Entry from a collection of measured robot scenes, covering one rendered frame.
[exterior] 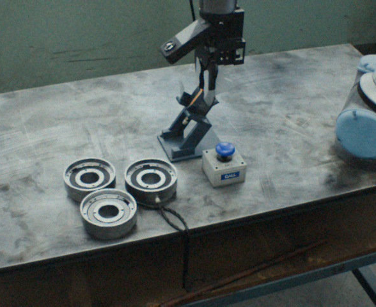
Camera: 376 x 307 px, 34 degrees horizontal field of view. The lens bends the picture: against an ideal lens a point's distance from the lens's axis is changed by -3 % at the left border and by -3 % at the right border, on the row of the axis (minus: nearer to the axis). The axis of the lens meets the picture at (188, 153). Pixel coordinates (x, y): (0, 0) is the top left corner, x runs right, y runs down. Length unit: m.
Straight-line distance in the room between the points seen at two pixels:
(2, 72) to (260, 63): 1.48
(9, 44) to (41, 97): 1.27
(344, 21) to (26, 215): 2.47
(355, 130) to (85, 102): 0.68
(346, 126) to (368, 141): 0.05
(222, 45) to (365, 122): 0.32
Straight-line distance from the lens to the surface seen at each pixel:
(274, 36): 3.21
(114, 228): 1.14
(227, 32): 1.26
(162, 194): 1.21
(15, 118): 1.51
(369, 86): 1.18
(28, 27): 2.81
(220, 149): 1.26
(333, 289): 2.21
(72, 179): 1.26
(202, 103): 1.32
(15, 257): 1.16
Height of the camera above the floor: 1.62
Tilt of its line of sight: 37 degrees down
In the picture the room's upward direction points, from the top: 2 degrees clockwise
